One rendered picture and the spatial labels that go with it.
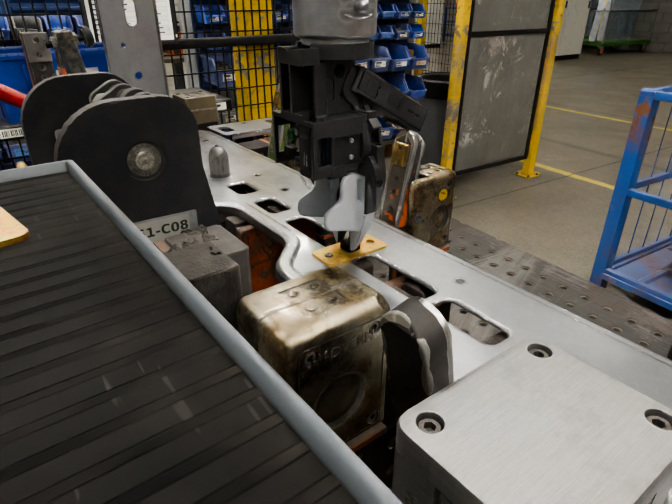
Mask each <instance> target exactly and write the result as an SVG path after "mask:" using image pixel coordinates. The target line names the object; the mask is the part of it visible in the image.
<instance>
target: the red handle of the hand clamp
mask: <svg viewBox="0 0 672 504"><path fill-rule="evenodd" d="M25 97H26V94H24V93H22V92H19V91H17V90H15V89H12V88H10V87H8V86H5V85H3V84H1V83H0V100H1V101H3V102H6V103H8V104H11V105H13V106H15V107H18V108H20V109H21V108H22V104H23V101H24V99H25Z"/></svg>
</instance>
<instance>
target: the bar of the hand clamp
mask: <svg viewBox="0 0 672 504"><path fill-rule="evenodd" d="M51 35H52V36H51V37H49V41H44V45H45V47H46V49H49V48H53V49H54V51H56V50H58V52H59V55H60V57H61V60H62V62H63V65H64V67H65V70H66V72H67V74H77V73H87V70H86V68H85V65H84V62H83V60H82V57H81V54H80V52H79V49H78V47H77V46H79V42H82V41H83V42H84V44H85V45H87V46H88V47H92V46H94V44H95V40H94V37H93V34H92V32H91V30H90V28H87V26H81V29H80V34H78V35H76V34H75V32H72V31H71V30H67V29H62V30H53V31H51Z"/></svg>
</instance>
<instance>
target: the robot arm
mask: <svg viewBox="0 0 672 504"><path fill-rule="evenodd" d="M292 13H293V34H294V35H295V36H296V37H299V38H300V40H298V41H296V45H291V46H278V64H279V83H280V101H281V110H275V111H272V118H273V134H274V150H275V163H280V162H285V161H290V160H294V164H295V166H297V167H299V168H300V174H301V175H303V176H305V177H307V178H309V179H312V178H313V180H314V186H313V188H312V189H311V190H310V191H309V192H307V193H306V194H305V195H304V196H303V197H301V198H300V199H299V201H298V205H297V209H298V212H299V214H300V215H302V216H305V217H324V220H323V224H324V227H325V229H326V230H328V231H333V234H334V237H335V240H336V242H338V243H340V240H343V239H344V236H345V234H346V232H347V231H350V232H349V249H350V250H351V251H352V250H355V249H356V248H357V247H358V246H359V244H360V243H361V241H362V240H363V238H364V237H365V235H366V233H367V231H368V229H369V227H370V225H371V223H372V220H373V217H374V214H375V212H376V211H377V210H378V207H379V204H380V200H381V197H382V194H383V190H384V187H385V181H386V165H385V158H384V150H385V145H384V144H382V134H381V128H382V125H381V124H380V122H379V120H378V119H377V118H376V117H377V116H378V117H380V118H381V119H383V120H385V123H386V124H387V125H389V126H391V127H393V128H395V129H397V130H401V131H406V132H408V131H409V130H413V131H414V130H415V131H419V132H420V131H421V129H422V127H423V124H424V122H425V119H426V117H427V114H428V112H429V110H428V109H427V108H425V107H424V106H422V105H421V104H420V102H419V101H418V100H416V99H414V98H412V97H411V96H408V95H406V94H404V93H403V92H401V91H400V90H398V89H397V88H395V87H394V86H392V85H391V84H389V83H388V82H386V81H385V80H383V79H382V78H380V77H379V76H377V75H376V74H375V73H373V72H372V71H370V70H369V69H367V68H366V67H364V66H356V65H355V64H356V59H365V58H370V57H373V56H374V40H370V37H373V36H374V35H375V34H376V30H377V0H292ZM284 124H290V129H288V139H289V140H291V144H289V145H284V150H282V151H279V141H278V125H284ZM353 169H358V171H357V174H356V173H354V172H350V171H349V170H353Z"/></svg>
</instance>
